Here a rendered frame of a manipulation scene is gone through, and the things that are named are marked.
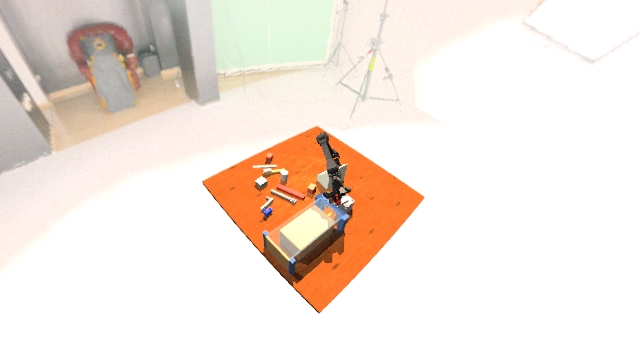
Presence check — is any white cylinder with grey end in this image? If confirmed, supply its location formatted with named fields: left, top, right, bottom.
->
left=271, top=189, right=297, bottom=204

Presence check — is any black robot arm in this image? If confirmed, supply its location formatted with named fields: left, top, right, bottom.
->
left=316, top=132, right=349, bottom=197

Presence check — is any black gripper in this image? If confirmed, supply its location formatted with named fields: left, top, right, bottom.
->
left=323, top=186, right=351, bottom=204

